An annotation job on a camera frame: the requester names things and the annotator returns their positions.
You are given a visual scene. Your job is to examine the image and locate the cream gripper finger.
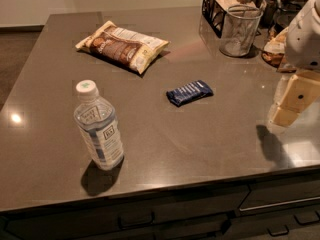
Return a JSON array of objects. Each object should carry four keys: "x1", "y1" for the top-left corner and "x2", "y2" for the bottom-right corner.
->
[
  {"x1": 273, "y1": 75, "x2": 291, "y2": 105},
  {"x1": 270, "y1": 71, "x2": 320, "y2": 127}
]

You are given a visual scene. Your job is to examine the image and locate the clear blue-label water bottle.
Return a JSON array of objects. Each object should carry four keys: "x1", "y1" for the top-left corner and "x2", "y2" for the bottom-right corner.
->
[{"x1": 74, "y1": 80, "x2": 124, "y2": 171}]

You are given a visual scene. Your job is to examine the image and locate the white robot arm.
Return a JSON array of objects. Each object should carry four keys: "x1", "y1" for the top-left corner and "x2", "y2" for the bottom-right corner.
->
[{"x1": 269, "y1": 0, "x2": 320, "y2": 127}]

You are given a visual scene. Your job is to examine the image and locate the snack plate behind arm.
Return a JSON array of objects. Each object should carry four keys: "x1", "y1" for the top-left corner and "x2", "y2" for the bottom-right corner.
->
[{"x1": 261, "y1": 28, "x2": 288, "y2": 67}]

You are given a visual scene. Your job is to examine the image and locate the brown chip bag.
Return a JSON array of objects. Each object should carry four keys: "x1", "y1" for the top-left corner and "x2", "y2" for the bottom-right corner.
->
[{"x1": 75, "y1": 21, "x2": 169, "y2": 74}]

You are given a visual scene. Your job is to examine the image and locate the jar of nuts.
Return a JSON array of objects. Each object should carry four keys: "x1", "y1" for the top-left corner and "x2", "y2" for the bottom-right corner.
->
[{"x1": 262, "y1": 0, "x2": 281, "y2": 26}]

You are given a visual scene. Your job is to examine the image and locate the dark blue snack bar wrapper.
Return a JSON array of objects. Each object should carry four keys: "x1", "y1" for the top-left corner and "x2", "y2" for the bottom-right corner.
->
[{"x1": 166, "y1": 80, "x2": 214, "y2": 107}]

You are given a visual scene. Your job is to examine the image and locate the wire mesh cup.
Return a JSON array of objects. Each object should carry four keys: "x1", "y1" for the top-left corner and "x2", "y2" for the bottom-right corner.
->
[{"x1": 219, "y1": 4, "x2": 263, "y2": 57}]

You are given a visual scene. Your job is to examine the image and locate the black wire basket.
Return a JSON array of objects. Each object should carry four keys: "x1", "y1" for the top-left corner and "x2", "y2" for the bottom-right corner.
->
[{"x1": 202, "y1": 0, "x2": 266, "y2": 37}]

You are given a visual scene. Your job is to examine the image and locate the silver drawer handle bar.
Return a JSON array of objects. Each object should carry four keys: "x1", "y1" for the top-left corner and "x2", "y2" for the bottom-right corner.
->
[{"x1": 239, "y1": 196, "x2": 320, "y2": 212}]

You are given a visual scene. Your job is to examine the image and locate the far right drawer handle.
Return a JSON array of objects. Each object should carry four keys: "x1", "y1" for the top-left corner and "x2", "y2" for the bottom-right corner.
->
[{"x1": 294, "y1": 211, "x2": 320, "y2": 226}]

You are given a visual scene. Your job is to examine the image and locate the drawer handle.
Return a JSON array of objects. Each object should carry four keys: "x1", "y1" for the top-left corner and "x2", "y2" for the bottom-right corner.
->
[
  {"x1": 294, "y1": 211, "x2": 320, "y2": 226},
  {"x1": 117, "y1": 211, "x2": 155, "y2": 230},
  {"x1": 267, "y1": 225, "x2": 289, "y2": 237}
]

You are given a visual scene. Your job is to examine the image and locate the lower right drawer handle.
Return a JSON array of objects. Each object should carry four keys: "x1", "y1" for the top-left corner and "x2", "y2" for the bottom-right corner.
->
[{"x1": 267, "y1": 225, "x2": 289, "y2": 237}]

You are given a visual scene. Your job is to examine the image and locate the left drawer handle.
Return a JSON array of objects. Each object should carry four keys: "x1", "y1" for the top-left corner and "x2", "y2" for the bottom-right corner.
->
[{"x1": 117, "y1": 211, "x2": 155, "y2": 230}]

